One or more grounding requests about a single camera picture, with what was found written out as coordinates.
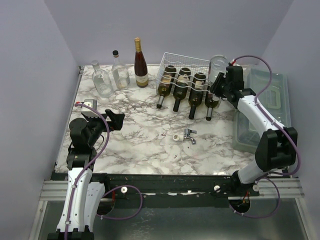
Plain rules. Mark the red wine bottle gold cap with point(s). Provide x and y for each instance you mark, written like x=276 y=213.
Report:
x=140 y=66

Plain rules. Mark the dark bottle black neck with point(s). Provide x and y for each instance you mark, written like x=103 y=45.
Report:
x=196 y=93
x=181 y=88

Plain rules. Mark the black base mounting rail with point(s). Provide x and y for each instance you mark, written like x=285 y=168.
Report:
x=130 y=191

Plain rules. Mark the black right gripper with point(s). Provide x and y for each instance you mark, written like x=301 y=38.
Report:
x=219 y=84

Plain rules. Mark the clear plastic storage box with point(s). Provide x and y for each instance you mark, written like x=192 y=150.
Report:
x=275 y=99

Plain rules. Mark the chrome faucet with white fitting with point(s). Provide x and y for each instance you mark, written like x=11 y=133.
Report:
x=185 y=136

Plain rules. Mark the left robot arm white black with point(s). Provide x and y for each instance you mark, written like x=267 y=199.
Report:
x=84 y=188

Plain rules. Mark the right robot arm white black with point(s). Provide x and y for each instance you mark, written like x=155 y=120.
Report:
x=277 y=145

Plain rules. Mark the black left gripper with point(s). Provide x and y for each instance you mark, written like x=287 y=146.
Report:
x=117 y=118

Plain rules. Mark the green bottle silver neck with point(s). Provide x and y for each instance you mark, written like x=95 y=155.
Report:
x=211 y=101
x=165 y=85

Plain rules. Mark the clear bottle silver stopper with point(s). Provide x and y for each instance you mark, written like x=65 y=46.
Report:
x=101 y=80
x=217 y=64

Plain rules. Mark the green bottle silver neck leftmost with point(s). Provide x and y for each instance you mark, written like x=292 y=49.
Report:
x=165 y=85

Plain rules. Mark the aluminium extrusion rail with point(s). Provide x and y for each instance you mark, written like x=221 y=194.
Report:
x=288 y=188

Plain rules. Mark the green bottle silver neck rightmost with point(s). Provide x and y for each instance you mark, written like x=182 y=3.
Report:
x=211 y=101

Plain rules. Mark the white wire wine rack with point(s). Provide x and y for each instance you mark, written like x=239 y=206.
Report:
x=180 y=61

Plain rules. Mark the clear bottle dark cork stopper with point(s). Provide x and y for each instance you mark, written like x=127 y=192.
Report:
x=120 y=72

